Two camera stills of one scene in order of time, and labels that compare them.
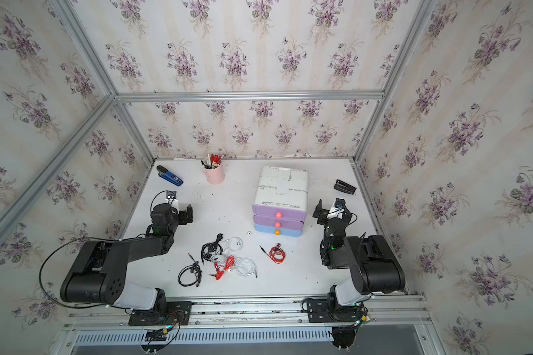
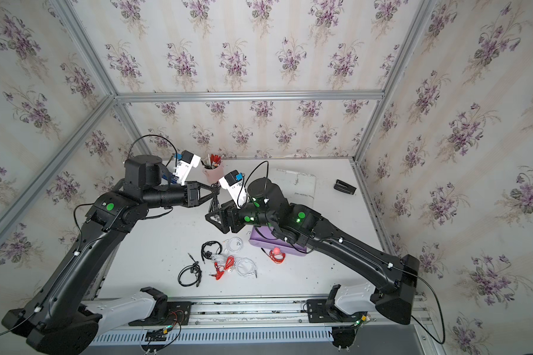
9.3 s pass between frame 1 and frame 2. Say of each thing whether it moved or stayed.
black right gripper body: moved
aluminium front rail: stayed
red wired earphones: stayed
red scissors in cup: stayed
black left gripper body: moved
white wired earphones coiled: stayed
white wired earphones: stayed
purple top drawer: moved
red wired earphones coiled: stayed
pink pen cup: stayed
